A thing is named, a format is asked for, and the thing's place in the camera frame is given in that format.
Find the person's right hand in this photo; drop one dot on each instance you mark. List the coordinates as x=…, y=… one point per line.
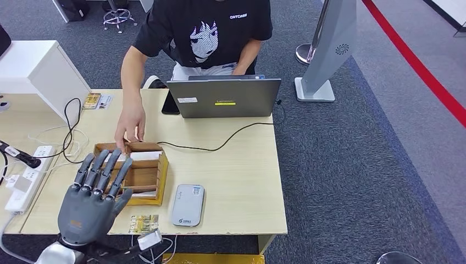
x=129, y=122

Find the person's left hand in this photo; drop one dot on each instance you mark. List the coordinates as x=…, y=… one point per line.
x=240, y=71

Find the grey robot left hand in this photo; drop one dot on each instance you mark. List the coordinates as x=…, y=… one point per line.
x=87, y=215

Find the white ID card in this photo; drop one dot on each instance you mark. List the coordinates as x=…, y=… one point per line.
x=106, y=102

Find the wooden divided card box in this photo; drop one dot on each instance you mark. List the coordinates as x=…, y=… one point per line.
x=149, y=175

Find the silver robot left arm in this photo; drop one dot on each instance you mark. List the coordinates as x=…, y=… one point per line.
x=54, y=255

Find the person's right forearm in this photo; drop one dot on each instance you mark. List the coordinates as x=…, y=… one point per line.
x=131, y=91

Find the person's left forearm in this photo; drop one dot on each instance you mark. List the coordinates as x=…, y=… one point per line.
x=249, y=54

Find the person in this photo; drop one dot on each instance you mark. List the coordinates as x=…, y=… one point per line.
x=218, y=36

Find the grey card reader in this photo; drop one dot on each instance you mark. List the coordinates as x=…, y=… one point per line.
x=187, y=205

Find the grey laptop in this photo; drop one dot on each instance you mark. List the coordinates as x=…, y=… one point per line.
x=225, y=97

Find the black smartphone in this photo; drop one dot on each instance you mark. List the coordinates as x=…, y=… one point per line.
x=169, y=105

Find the chrome stanchion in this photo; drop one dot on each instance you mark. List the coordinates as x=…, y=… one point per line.
x=304, y=54

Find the white charger adapter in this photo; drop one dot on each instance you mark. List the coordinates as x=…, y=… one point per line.
x=22, y=184

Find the white power strip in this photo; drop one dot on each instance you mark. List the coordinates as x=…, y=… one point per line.
x=45, y=150

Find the black plug with label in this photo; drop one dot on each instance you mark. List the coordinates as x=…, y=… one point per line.
x=29, y=159

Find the grey kiosk stand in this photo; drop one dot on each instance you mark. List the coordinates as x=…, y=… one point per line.
x=327, y=47

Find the white cabinet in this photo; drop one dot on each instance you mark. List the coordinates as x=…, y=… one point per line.
x=43, y=70

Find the chrome stool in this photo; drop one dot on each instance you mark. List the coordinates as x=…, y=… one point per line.
x=117, y=16

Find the black computer case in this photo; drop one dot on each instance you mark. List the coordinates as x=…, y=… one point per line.
x=74, y=11

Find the grey round object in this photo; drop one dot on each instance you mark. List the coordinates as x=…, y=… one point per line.
x=3, y=105

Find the yellow box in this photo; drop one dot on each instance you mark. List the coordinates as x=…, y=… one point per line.
x=213, y=259

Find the black bag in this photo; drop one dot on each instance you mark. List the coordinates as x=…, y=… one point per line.
x=3, y=40

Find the dark round rimmed object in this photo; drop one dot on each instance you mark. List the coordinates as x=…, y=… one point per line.
x=397, y=259

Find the black camera bracket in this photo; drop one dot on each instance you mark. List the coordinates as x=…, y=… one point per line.
x=120, y=253

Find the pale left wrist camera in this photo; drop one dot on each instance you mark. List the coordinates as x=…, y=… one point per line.
x=150, y=239

